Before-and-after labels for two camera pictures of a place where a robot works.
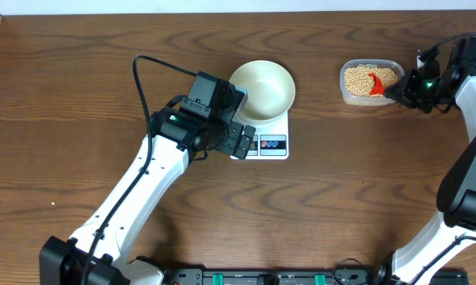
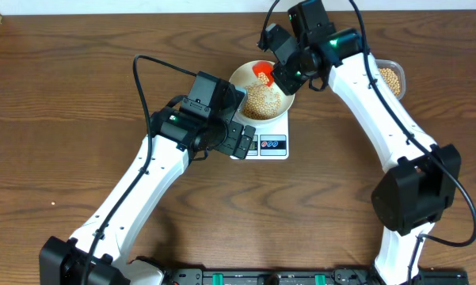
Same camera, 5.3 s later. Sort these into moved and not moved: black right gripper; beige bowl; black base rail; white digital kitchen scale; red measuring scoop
Moved: red measuring scoop; black right gripper
Not moved: beige bowl; black base rail; white digital kitchen scale
